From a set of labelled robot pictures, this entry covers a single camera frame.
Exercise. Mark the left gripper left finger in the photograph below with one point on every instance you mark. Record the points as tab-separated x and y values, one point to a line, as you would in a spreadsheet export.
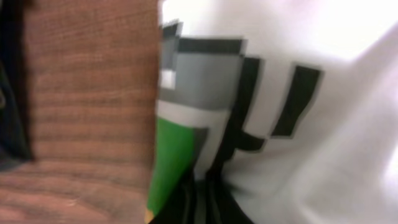
181	205

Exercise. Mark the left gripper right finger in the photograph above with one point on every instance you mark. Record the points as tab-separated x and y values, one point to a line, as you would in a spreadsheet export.
221	207

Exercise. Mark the white printed t-shirt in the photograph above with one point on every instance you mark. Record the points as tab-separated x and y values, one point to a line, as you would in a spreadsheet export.
293	103

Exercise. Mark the black shorts with orange waistband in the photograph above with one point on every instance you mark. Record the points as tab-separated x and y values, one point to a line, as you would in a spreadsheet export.
15	149

